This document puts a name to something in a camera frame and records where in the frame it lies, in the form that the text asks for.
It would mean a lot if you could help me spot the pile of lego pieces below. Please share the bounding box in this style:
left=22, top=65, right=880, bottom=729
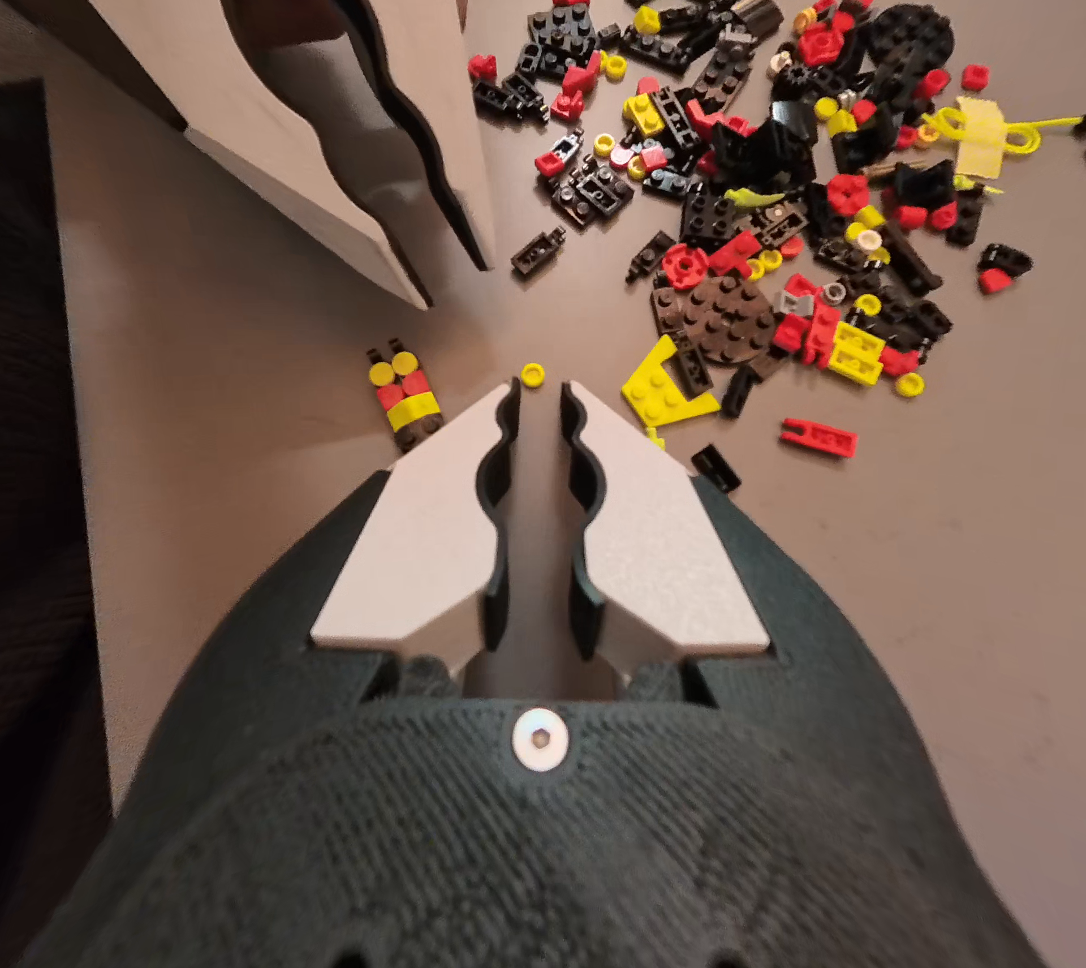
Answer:
left=467, top=0, right=1086, bottom=494

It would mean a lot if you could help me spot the black lego clip plate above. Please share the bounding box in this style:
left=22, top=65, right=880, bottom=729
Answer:
left=509, top=225, right=568, bottom=280

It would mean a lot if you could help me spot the black yellow red lego assembly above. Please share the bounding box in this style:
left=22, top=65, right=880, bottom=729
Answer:
left=365, top=338, right=446, bottom=455

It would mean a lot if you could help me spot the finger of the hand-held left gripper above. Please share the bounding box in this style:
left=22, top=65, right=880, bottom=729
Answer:
left=0, top=0, right=436, bottom=309
left=253, top=0, right=499, bottom=273

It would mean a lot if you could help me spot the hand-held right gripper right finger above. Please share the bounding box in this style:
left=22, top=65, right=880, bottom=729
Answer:
left=560, top=379, right=773, bottom=662

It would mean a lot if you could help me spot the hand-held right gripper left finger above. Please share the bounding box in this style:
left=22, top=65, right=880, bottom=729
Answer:
left=309, top=378, right=523, bottom=664

